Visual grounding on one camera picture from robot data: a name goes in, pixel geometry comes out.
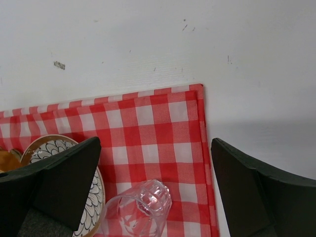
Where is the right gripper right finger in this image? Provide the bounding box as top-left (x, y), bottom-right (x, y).
top-left (211, 138), bottom-right (316, 237)

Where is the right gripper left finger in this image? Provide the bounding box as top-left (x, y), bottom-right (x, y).
top-left (0, 137), bottom-right (101, 237)

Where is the sliced herb bread piece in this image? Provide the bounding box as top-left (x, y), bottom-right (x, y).
top-left (0, 148), bottom-right (22, 173)

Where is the flower pattern ceramic plate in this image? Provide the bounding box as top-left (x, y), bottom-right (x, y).
top-left (20, 134), bottom-right (105, 237)

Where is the clear drinking glass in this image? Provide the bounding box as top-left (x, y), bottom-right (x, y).
top-left (100, 179), bottom-right (172, 237)

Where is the red white checkered cloth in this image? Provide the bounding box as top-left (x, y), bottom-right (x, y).
top-left (0, 84), bottom-right (219, 237)

